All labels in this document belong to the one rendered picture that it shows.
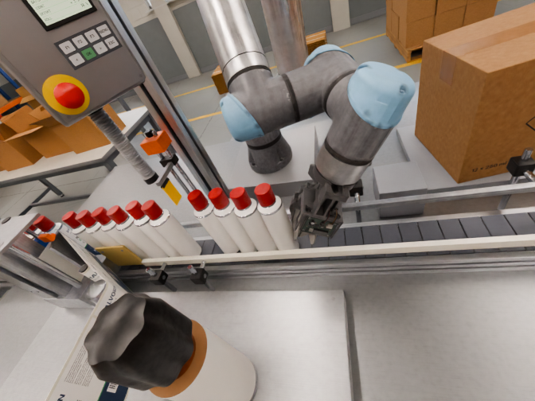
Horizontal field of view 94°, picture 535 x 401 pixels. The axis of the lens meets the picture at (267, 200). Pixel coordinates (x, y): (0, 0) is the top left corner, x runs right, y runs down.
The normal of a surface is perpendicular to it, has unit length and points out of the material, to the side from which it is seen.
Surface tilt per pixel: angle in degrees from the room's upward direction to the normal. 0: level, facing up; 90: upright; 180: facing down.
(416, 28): 90
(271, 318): 0
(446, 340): 0
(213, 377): 90
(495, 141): 90
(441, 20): 90
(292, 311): 0
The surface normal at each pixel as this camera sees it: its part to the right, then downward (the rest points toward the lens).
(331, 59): -0.25, -0.55
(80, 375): 0.95, -0.18
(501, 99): 0.03, 0.69
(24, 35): 0.69, 0.32
